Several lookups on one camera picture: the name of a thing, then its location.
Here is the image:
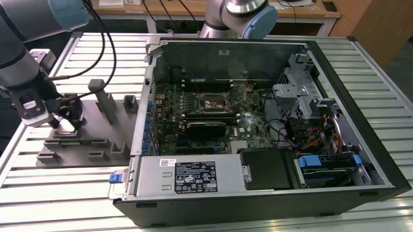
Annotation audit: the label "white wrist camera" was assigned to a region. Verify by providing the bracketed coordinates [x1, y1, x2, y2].
[28, 48, 58, 71]
[8, 86, 55, 128]

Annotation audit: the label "black expansion slot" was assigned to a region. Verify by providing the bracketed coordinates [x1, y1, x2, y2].
[175, 147, 217, 155]

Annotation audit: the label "black graphics card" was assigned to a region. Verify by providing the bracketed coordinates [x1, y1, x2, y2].
[185, 121, 227, 139]

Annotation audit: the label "metal drive cage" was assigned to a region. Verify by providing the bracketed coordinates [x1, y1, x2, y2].
[270, 54, 326, 121]

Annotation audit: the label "green motherboard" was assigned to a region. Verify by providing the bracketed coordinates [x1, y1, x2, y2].
[150, 81, 282, 155]

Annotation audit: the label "grey power supply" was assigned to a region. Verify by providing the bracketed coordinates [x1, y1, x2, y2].
[134, 155, 247, 197]

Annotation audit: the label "black internal cable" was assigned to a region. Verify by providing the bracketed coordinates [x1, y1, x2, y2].
[262, 88, 297, 149]

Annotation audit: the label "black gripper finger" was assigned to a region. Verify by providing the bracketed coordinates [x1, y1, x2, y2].
[44, 100, 63, 130]
[59, 93, 86, 132]

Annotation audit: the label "silver chipset heatsink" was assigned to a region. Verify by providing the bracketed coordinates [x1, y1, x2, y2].
[230, 141, 252, 150]

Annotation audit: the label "blue disk carrier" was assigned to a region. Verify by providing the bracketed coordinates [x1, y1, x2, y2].
[297, 155, 364, 188]

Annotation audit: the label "blue case latch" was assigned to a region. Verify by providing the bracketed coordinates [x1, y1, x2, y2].
[108, 170, 126, 184]

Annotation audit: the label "CPU socket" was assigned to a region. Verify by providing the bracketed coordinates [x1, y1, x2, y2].
[195, 91, 235, 114]

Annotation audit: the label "metal socket cover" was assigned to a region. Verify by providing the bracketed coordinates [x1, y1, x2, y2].
[225, 78, 254, 109]

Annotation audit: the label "orange yellow power wires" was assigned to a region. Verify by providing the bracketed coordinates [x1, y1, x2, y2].
[305, 113, 342, 152]

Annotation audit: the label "wire locking lever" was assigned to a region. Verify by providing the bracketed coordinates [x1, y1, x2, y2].
[194, 80, 205, 98]

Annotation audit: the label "silver CPU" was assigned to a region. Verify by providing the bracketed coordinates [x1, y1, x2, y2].
[56, 118, 78, 134]

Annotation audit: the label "black drive bay cover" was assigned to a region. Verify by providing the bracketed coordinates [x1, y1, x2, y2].
[238, 148, 300, 190]

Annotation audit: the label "black camera cable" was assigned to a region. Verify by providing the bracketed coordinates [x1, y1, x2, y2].
[59, 0, 118, 103]
[44, 0, 107, 80]

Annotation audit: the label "black PC case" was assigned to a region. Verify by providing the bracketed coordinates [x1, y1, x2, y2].
[112, 35, 413, 227]

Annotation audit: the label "grey parts rack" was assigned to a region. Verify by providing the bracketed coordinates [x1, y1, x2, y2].
[36, 79, 139, 168]

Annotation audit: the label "wooden cabinet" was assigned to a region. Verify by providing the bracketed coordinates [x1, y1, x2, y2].
[330, 0, 413, 67]

